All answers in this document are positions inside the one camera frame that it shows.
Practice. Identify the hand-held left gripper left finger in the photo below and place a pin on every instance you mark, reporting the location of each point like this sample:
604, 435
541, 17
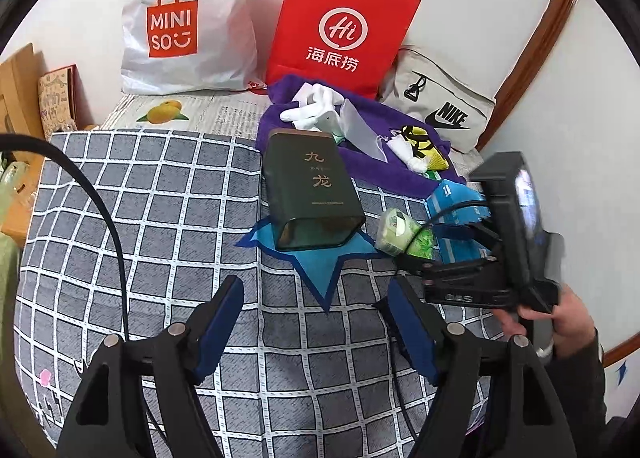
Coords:
220, 323

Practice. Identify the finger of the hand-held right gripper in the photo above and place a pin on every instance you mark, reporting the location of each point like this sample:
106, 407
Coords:
450, 265
455, 232

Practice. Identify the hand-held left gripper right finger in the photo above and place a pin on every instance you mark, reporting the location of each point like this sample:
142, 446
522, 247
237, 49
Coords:
410, 328

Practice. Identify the blue tissue pack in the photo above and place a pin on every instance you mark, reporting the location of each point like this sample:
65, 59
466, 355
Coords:
445, 195

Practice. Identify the green plastic packet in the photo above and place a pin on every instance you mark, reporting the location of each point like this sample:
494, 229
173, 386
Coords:
400, 233

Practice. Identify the yellow black face mask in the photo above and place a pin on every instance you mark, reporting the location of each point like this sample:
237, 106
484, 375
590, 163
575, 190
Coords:
425, 147

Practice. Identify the white cloth wad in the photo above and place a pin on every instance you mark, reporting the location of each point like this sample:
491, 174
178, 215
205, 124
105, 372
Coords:
405, 151

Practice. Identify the clear plastic bag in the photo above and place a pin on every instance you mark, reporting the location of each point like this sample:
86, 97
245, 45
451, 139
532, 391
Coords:
357, 130

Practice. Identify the pale green tissue packet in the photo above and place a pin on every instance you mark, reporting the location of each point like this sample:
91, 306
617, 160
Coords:
337, 138

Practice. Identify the white cotton glove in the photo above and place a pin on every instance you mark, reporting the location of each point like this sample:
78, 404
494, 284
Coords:
300, 115
320, 95

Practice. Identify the person's right forearm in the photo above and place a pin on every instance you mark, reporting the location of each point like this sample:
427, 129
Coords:
580, 388

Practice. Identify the person's right hand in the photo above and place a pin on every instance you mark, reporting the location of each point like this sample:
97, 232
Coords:
575, 323

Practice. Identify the purple towel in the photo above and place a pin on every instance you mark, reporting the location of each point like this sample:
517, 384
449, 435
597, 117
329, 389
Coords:
400, 178

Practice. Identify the grey checked bedsheet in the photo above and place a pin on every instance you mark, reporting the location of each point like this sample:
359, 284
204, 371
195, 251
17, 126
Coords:
175, 238

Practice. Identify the grey fabric pouch bag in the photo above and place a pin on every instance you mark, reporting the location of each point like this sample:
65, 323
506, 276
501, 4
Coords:
440, 87

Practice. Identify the dark green tin box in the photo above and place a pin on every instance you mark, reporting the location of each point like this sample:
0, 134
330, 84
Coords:
310, 177

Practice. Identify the newsprint pattern sheet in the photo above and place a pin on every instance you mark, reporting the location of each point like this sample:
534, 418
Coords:
220, 112

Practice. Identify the small red white packet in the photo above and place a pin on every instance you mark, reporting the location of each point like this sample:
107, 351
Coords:
257, 84

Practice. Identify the red paper bag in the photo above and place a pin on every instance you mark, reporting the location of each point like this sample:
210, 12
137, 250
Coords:
350, 2

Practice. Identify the brown book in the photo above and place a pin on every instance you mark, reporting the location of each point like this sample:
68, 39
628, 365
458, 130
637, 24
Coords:
57, 100

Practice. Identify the white plastic shopping bag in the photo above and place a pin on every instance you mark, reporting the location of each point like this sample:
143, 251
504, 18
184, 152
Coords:
215, 12

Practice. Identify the cardboard box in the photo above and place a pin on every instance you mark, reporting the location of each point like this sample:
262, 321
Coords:
17, 87

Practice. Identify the wooden door frame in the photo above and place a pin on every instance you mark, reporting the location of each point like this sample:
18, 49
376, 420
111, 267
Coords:
540, 47

